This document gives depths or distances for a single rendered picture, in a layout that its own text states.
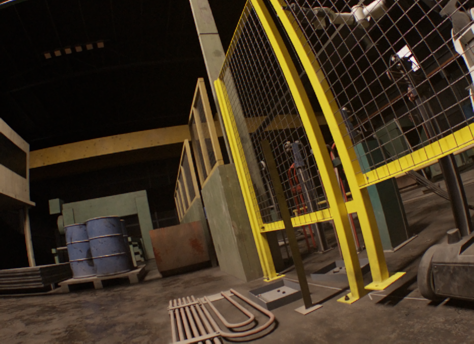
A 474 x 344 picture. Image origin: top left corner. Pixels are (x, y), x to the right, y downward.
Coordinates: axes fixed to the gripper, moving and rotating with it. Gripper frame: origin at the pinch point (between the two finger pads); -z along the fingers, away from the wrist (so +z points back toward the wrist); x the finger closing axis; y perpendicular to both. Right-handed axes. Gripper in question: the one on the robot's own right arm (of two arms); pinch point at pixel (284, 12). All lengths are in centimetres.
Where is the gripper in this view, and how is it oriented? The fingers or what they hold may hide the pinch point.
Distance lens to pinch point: 140.5
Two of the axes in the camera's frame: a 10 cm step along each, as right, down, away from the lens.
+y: 2.5, 9.4, -2.3
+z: 9.3, -1.6, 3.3
